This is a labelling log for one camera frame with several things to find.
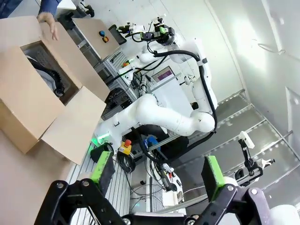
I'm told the person's left hand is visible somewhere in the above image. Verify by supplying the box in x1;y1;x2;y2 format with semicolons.
37;11;59;41

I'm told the red emergency stop button yellow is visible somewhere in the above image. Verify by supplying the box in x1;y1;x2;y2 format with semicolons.
119;139;133;156

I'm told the small brown top table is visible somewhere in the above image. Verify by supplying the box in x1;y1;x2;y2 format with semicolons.
72;18;121;59

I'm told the white camera box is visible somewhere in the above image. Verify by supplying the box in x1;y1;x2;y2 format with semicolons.
239;131;255;149

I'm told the white handheld controller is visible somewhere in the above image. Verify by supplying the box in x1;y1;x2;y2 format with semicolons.
161;164;182;191

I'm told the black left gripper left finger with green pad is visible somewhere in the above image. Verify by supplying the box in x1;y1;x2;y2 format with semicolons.
41;150;127;225

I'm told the grey white gift set item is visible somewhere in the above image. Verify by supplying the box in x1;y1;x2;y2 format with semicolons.
23;43;80;99

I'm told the black ribbed cord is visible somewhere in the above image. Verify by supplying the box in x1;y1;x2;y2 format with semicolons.
30;58;67;98

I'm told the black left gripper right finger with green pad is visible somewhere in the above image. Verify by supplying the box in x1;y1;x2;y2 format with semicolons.
199;155;274;225

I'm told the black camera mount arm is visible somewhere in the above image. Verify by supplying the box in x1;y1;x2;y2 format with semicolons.
234;139;263;182

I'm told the black tablet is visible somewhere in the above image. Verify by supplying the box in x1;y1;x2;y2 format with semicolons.
108;24;128;45

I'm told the blue plastic object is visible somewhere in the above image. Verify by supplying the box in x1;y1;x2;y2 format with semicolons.
145;136;161;151

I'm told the black coiled cable bundle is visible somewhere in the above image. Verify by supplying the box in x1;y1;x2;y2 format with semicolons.
116;152;137;172

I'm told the person's left forearm blue sleeve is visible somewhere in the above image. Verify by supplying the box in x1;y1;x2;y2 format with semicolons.
38;0;59;18

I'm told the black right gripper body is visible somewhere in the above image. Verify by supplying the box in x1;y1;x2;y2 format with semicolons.
153;23;176;46

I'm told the monitor with purple screen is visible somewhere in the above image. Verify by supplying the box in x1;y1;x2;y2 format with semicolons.
151;66;175;83

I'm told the aluminium profile base frame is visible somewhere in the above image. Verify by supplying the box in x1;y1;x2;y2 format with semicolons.
67;140;150;225

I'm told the large cardboard box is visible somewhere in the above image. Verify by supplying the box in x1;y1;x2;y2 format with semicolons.
0;15;111;166

